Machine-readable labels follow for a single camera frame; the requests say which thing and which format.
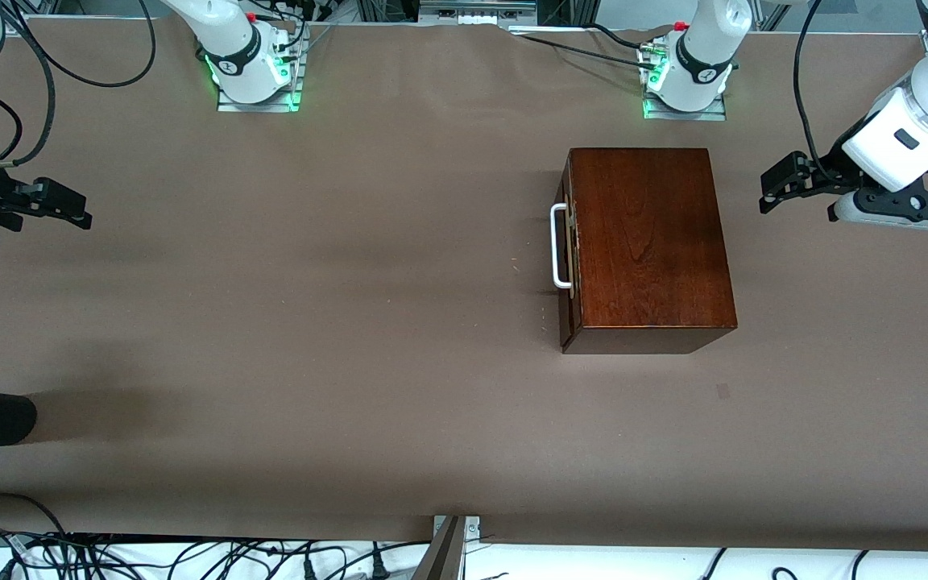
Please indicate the dark brown wooden cabinet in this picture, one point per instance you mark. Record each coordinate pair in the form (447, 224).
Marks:
(649, 242)

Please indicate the dark metal beam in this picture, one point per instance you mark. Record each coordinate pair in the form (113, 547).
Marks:
(441, 556)

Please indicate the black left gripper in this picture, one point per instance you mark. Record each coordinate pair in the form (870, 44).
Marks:
(833, 166)

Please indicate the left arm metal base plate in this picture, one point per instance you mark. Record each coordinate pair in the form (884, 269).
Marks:
(685, 114)

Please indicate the brown paper table cover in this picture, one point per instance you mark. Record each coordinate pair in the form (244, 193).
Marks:
(351, 322)

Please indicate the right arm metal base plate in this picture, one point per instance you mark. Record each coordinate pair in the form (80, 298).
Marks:
(258, 105)

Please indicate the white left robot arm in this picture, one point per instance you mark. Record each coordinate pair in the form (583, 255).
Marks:
(706, 56)

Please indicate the silver aluminium frame rail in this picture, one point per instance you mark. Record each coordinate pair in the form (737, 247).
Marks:
(476, 10)

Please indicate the silver metal bracket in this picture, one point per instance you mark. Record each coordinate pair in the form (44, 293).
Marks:
(472, 528)

